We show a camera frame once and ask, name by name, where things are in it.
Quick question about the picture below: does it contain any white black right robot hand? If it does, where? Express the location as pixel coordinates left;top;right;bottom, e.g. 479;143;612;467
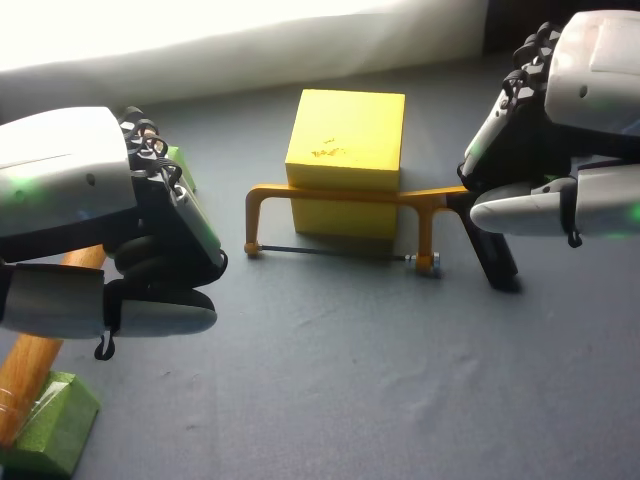
457;9;640;249

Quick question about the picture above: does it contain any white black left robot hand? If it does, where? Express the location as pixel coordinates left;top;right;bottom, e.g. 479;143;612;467
0;105;229;362

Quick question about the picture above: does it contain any round wooden rod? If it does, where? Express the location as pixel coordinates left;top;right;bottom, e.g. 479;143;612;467
0;248;107;449

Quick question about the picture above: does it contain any orange frame hacksaw black handle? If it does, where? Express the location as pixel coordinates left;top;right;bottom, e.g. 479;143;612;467
243;183;521;292

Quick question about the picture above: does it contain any green block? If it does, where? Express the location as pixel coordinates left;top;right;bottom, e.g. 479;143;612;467
0;370;101;477
163;144;198;195

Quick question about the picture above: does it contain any white backdrop cloth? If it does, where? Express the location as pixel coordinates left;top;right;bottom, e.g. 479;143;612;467
0;0;489;125

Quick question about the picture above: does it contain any yellow wooden cube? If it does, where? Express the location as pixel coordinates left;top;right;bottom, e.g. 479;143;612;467
284;88;406;240

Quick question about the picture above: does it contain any grey table cloth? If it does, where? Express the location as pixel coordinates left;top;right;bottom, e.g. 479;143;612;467
0;37;640;480

